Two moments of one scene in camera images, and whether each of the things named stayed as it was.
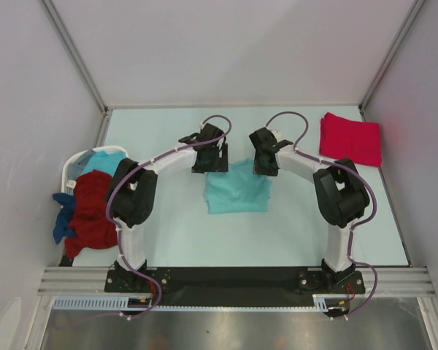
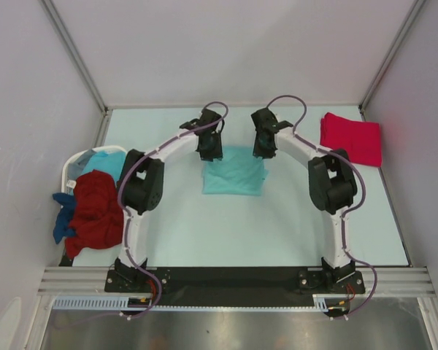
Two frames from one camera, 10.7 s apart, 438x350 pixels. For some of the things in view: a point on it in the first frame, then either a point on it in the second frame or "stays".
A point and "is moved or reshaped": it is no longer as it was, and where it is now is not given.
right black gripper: x=258 y=168 → x=259 y=152
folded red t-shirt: x=340 y=138 stays
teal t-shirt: x=239 y=189 is moved or reshaped
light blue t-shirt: x=104 y=162 stays
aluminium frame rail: x=76 y=281 stays
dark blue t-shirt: x=62 y=230 stays
